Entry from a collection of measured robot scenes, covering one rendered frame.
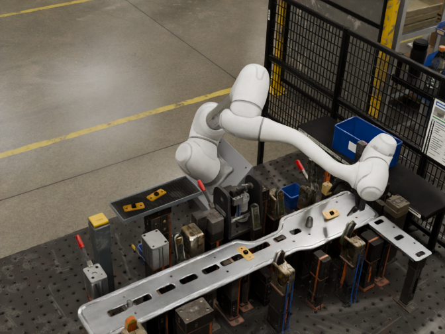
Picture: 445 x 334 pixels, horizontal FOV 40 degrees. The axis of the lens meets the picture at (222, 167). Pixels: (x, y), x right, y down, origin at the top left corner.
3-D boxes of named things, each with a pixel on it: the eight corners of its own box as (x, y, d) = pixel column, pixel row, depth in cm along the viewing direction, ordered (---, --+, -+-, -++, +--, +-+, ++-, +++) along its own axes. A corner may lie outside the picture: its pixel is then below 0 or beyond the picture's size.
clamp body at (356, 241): (344, 309, 272) (356, 251, 252) (326, 292, 280) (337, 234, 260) (359, 301, 276) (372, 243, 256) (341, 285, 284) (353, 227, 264)
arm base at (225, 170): (191, 183, 331) (184, 179, 327) (217, 151, 329) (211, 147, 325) (207, 202, 319) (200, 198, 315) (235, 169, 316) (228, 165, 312)
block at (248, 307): (244, 313, 268) (247, 265, 252) (227, 294, 277) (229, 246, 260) (253, 308, 271) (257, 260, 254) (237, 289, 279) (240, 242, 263)
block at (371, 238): (362, 294, 279) (373, 248, 263) (346, 279, 287) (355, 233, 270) (377, 286, 284) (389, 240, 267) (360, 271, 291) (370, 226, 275)
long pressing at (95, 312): (98, 350, 215) (97, 347, 214) (73, 308, 230) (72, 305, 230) (382, 217, 279) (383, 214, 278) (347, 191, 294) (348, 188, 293)
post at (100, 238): (102, 307, 268) (93, 230, 243) (96, 296, 274) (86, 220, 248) (118, 301, 272) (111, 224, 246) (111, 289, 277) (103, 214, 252)
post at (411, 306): (409, 313, 271) (423, 266, 254) (391, 297, 278) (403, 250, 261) (419, 307, 274) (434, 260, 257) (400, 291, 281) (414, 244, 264)
